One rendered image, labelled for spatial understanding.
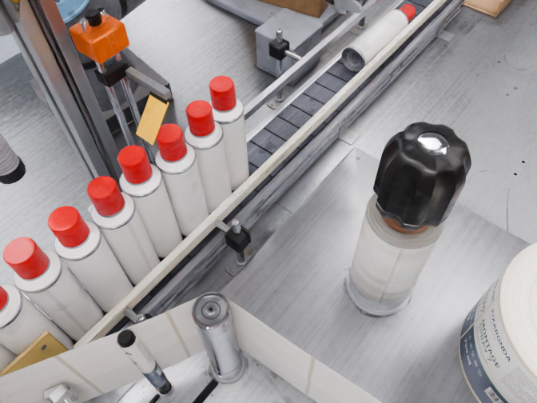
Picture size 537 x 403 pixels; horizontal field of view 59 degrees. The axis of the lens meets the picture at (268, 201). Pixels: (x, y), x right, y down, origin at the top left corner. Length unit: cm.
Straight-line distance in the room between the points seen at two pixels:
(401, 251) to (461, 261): 23
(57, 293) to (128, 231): 10
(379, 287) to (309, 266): 13
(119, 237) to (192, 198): 12
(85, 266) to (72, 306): 6
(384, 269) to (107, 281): 33
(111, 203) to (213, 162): 16
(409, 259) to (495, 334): 12
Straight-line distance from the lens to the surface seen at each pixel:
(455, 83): 108
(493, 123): 102
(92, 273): 60
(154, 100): 59
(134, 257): 64
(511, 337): 56
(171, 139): 58
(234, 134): 67
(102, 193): 55
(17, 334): 59
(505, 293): 58
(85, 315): 65
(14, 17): 42
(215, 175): 67
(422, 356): 68
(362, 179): 80
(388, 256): 54
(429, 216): 49
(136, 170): 57
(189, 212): 68
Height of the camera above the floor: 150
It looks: 55 degrees down
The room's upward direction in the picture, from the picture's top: 2 degrees counter-clockwise
